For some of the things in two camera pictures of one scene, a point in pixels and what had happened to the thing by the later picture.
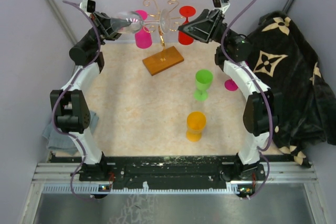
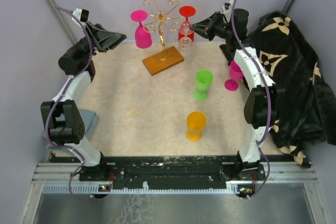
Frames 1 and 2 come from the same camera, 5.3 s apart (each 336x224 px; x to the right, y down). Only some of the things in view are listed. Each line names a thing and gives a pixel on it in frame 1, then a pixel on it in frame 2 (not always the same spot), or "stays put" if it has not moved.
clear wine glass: (137, 21) → (185, 44)
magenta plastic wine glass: (143, 39) stays put
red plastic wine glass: (184, 38) stays put
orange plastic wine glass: (196, 121) stays put
